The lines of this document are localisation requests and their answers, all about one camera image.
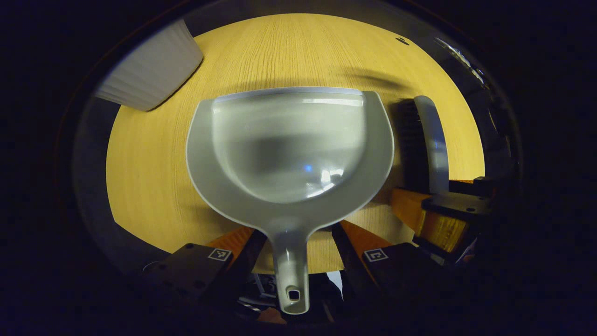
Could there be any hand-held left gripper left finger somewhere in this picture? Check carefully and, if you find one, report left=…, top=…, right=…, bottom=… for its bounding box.
left=142, top=227, right=270, bottom=306

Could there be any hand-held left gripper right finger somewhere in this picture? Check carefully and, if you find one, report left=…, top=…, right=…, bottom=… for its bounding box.
left=332, top=220, right=449, bottom=300

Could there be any small white broom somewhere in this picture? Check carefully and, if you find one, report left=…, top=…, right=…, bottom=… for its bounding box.
left=396, top=95, right=450, bottom=195

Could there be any white dustpan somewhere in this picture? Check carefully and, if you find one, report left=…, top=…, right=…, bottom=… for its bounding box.
left=186, top=87, right=396, bottom=315

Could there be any grey garbage bin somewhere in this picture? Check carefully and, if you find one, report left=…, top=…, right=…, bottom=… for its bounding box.
left=94, top=19, right=205, bottom=112

